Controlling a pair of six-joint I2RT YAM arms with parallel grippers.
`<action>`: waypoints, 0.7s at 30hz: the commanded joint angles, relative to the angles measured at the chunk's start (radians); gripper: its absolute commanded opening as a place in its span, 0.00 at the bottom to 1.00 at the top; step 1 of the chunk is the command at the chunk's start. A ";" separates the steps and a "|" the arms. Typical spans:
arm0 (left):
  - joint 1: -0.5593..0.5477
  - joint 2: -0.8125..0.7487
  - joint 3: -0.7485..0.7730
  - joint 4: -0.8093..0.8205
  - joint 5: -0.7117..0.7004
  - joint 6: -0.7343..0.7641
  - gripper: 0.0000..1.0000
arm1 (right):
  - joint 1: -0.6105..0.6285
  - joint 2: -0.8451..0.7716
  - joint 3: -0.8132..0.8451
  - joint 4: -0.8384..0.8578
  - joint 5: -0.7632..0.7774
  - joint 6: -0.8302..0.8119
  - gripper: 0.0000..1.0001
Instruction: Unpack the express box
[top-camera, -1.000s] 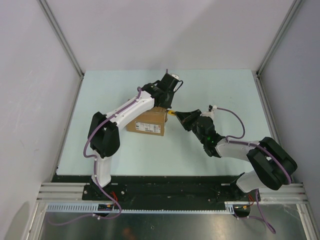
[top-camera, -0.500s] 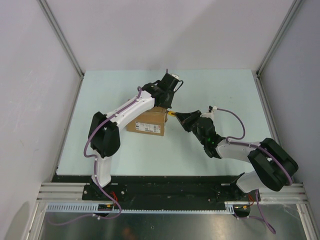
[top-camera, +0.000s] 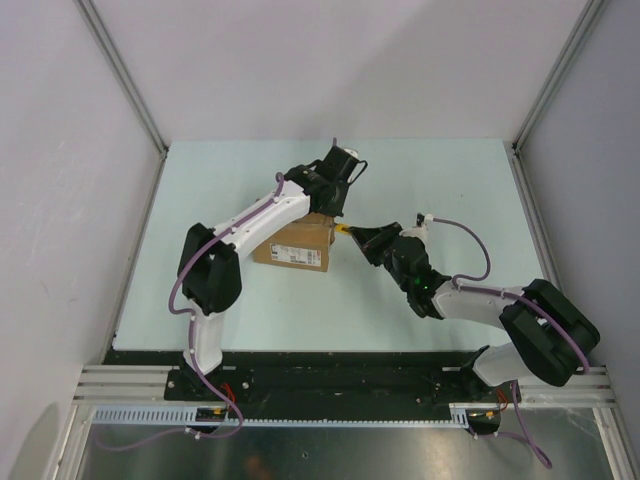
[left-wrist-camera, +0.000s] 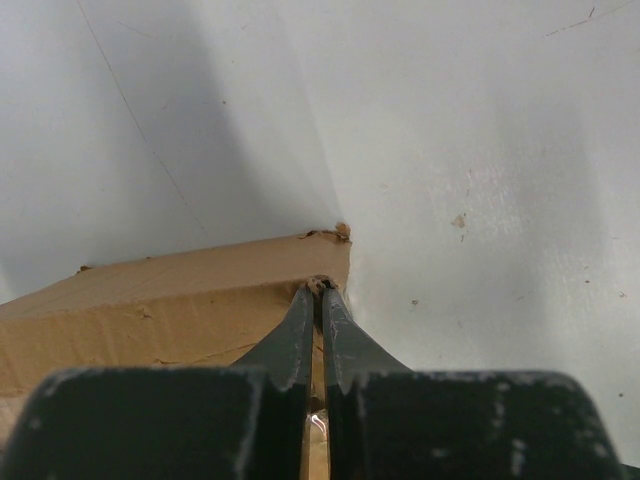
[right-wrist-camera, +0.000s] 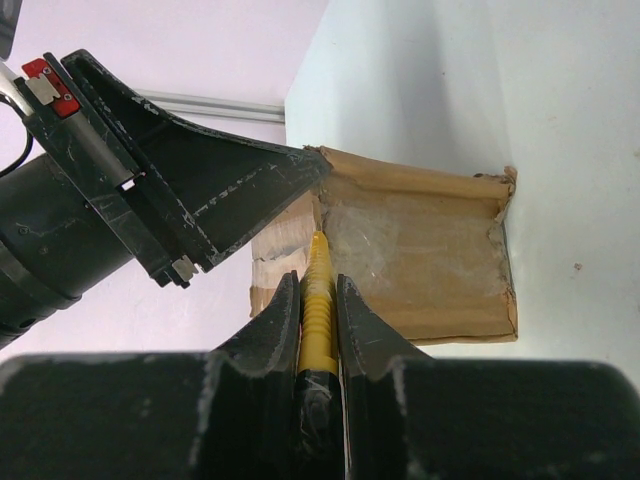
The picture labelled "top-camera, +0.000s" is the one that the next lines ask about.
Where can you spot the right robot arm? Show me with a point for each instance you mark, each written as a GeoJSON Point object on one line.
{"type": "Point", "coordinates": [549, 337]}

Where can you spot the left aluminium frame post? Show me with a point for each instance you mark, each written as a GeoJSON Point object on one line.
{"type": "Point", "coordinates": [99, 30]}

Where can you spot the aluminium frame post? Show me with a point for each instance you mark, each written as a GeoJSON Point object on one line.
{"type": "Point", "coordinates": [576, 41]}
{"type": "Point", "coordinates": [99, 30]}

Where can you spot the brown cardboard express box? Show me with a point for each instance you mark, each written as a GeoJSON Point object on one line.
{"type": "Point", "coordinates": [302, 244]}

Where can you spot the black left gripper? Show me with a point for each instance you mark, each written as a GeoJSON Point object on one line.
{"type": "Point", "coordinates": [336, 211]}

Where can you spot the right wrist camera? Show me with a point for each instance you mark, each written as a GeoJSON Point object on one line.
{"type": "Point", "coordinates": [421, 228]}

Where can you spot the right aluminium frame post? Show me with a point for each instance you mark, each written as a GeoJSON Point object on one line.
{"type": "Point", "coordinates": [576, 41]}

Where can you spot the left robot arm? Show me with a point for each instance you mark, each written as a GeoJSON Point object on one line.
{"type": "Point", "coordinates": [209, 280]}

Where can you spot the yellow utility knife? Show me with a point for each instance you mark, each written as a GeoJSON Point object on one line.
{"type": "Point", "coordinates": [342, 229]}

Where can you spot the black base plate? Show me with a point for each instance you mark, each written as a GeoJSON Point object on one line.
{"type": "Point", "coordinates": [324, 383]}

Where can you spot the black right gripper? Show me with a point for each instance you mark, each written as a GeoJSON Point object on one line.
{"type": "Point", "coordinates": [371, 240]}

